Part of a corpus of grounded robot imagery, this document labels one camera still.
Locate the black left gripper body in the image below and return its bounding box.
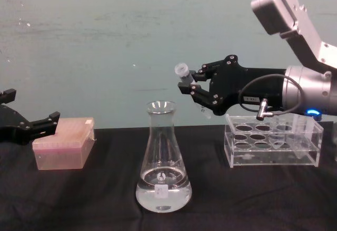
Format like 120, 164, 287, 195
0, 104, 26, 145

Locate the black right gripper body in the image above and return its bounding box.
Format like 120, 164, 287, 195
209, 60, 287, 116

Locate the clear capped plastic tube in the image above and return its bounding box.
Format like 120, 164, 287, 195
174, 62, 212, 119

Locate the pink box with clear lid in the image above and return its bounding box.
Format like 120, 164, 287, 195
32, 117, 95, 171

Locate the clear conical plastic tube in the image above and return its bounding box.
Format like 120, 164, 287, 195
291, 114, 309, 158
270, 115, 287, 150

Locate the clear acrylic tube rack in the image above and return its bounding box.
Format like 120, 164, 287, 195
224, 113, 324, 169

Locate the clear glass conical flask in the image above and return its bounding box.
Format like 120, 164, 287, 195
135, 100, 193, 214

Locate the black table cloth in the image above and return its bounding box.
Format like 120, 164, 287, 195
0, 121, 337, 231

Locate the thin dark gripper cable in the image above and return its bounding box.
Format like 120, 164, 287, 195
237, 73, 288, 122

